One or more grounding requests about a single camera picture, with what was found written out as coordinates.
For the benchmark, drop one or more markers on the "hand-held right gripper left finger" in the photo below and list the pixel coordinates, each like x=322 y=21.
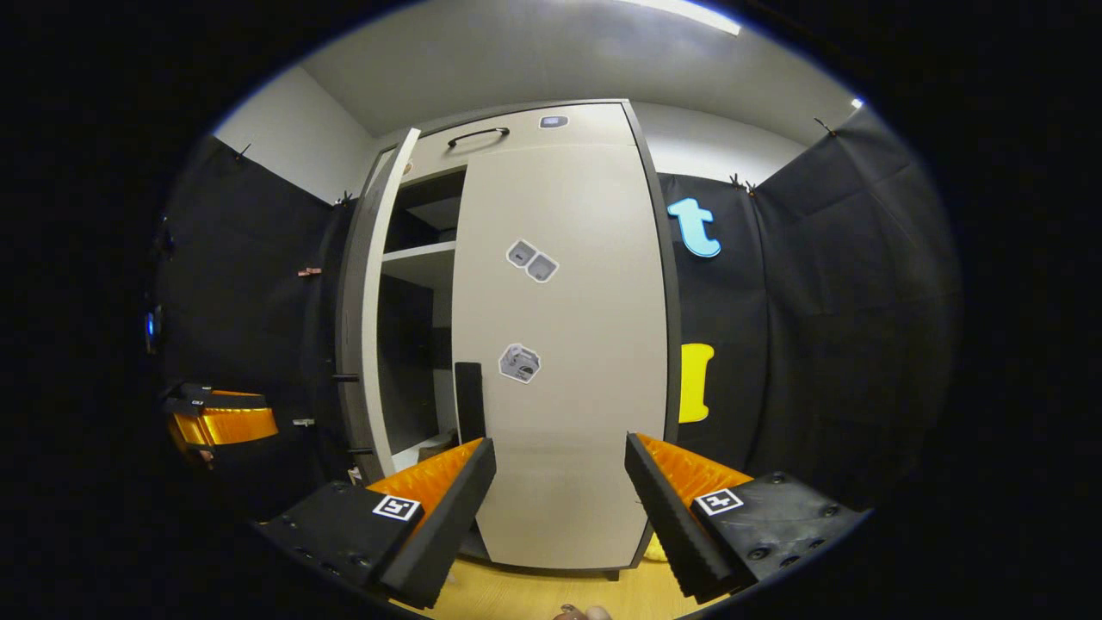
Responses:
x=452 y=525

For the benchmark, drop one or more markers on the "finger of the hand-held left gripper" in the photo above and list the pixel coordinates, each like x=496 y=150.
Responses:
x=196 y=393
x=228 y=424

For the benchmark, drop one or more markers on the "white shoe cabinet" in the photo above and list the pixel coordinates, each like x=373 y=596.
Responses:
x=426 y=258

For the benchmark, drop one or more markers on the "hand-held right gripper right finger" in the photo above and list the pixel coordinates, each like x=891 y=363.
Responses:
x=667 y=525

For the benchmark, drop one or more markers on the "long ceiling light panel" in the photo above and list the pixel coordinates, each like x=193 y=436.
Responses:
x=689 y=15

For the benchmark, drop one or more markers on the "black backdrop cloth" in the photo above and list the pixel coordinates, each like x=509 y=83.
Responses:
x=826 y=344

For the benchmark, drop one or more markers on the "white cabinet door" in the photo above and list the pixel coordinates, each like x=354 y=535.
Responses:
x=560 y=465
x=370 y=344

